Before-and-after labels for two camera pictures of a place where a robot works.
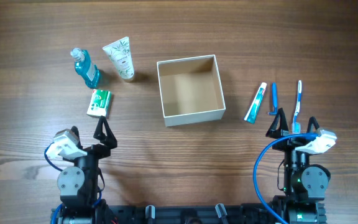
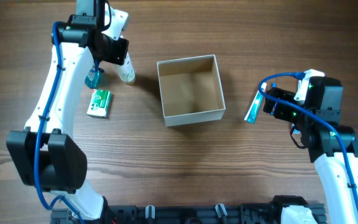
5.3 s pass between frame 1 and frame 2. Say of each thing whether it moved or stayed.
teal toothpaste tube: stayed
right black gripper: moved
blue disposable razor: stayed
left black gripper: moved
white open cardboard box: stayed
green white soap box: stayed
